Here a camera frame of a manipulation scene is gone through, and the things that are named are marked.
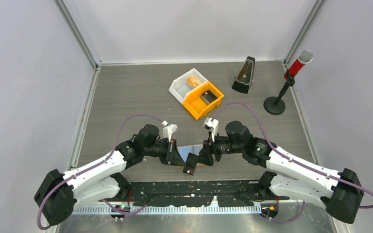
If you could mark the blue credit card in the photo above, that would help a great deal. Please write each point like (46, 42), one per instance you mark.
(185, 150)

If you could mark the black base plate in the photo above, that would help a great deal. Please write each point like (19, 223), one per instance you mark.
(227, 193)

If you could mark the orange box in white bin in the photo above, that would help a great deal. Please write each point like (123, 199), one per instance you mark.
(193, 81)

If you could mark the black metronome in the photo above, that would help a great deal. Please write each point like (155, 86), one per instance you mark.
(244, 79)

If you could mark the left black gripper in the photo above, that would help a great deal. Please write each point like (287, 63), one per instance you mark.
(175, 158)

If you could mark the black microphone stand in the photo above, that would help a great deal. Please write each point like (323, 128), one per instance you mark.
(275, 105)

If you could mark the white plastic bin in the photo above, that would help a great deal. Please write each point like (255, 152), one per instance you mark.
(180, 88)

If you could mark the black cards in yellow bin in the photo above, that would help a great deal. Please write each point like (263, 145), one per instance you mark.
(208, 97)

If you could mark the red microphone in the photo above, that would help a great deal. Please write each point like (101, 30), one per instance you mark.
(304, 57)

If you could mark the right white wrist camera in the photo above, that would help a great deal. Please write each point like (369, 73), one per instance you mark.
(212, 126)

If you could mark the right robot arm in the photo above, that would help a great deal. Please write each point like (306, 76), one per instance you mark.
(287, 175)

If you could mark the yellow plastic bin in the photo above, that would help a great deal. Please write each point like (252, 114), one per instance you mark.
(196, 107)

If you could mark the white toothed rail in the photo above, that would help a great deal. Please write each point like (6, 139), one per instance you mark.
(101, 209)

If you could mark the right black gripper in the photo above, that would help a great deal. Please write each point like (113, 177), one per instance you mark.
(205, 157)

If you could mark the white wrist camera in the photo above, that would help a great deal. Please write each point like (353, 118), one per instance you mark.
(212, 126)
(168, 129)

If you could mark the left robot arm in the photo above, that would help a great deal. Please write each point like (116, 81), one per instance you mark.
(61, 193)

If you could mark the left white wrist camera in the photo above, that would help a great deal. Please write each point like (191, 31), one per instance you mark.
(168, 129)

